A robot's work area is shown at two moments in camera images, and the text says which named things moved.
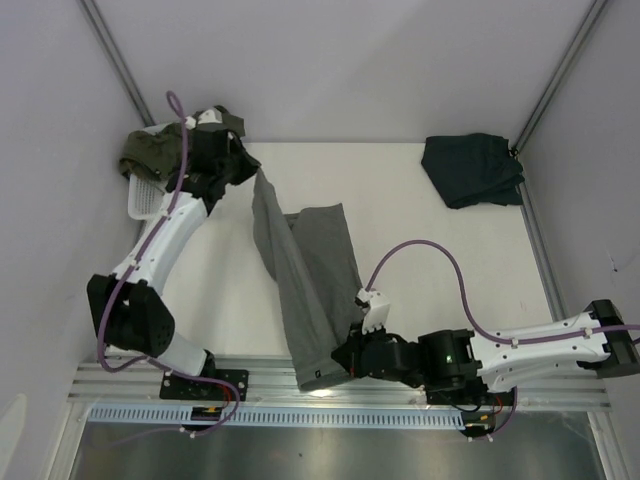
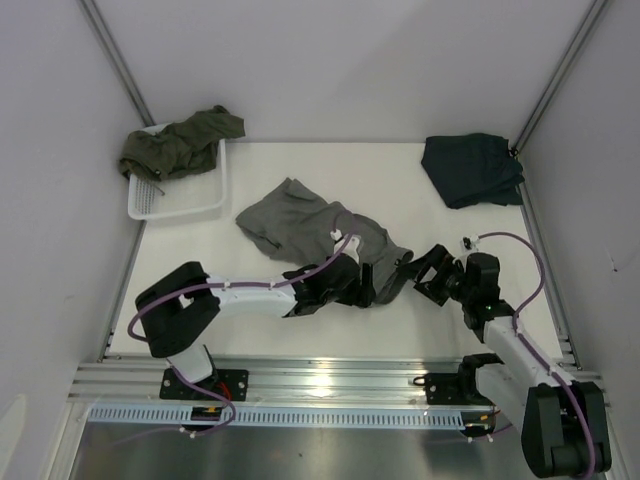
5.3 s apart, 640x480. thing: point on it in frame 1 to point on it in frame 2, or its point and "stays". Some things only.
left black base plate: x=177 y=387 stays
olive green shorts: x=154 y=151 stays
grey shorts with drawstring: x=308 y=255 to x=296 y=226
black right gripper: x=348 y=354 to x=442 y=262
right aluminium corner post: x=542 y=110 stays
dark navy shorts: x=474 y=168 stays
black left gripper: x=250 y=165 to x=361 y=294
